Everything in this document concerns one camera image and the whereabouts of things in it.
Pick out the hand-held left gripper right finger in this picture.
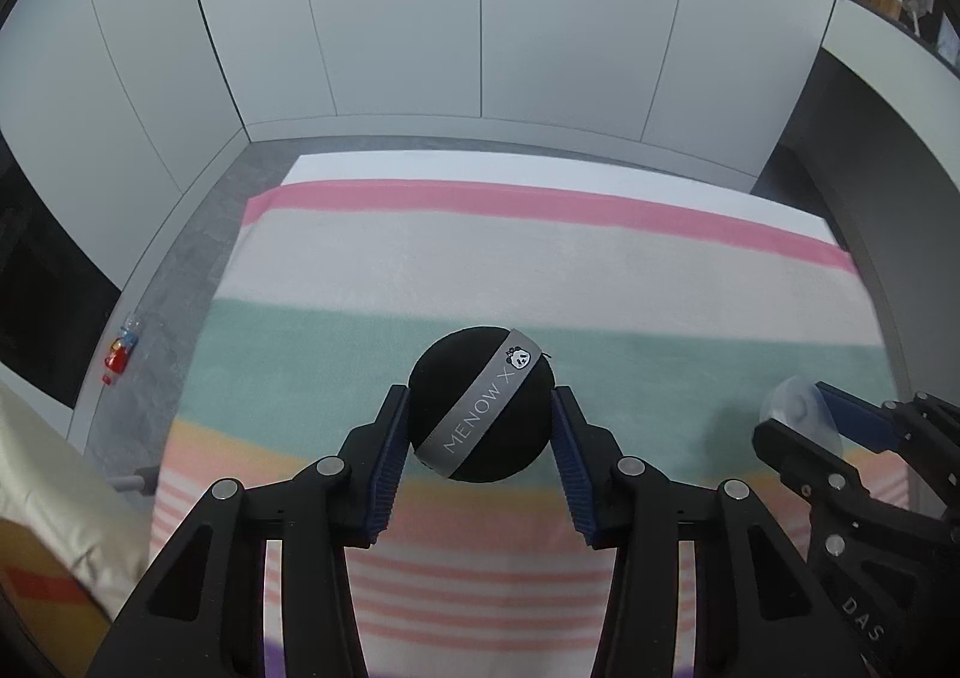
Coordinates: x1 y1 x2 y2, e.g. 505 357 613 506
551 385 871 678

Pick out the striped colourful tablecloth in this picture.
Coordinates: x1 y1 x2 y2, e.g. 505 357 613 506
281 154 835 245

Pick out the brown cardboard box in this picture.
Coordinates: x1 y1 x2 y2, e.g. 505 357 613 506
0 517 113 678

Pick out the small red bottle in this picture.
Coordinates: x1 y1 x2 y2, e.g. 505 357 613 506
101 314 147 386

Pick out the striped pastel blanket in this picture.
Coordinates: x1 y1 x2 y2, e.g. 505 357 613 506
146 179 912 678

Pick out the black round powder puff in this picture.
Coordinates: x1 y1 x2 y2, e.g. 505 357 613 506
407 327 557 484

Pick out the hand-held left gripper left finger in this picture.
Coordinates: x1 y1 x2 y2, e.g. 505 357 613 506
86 384 412 678

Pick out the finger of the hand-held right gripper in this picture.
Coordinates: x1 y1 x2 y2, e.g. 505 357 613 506
817 382 960 454
754 419 901 544

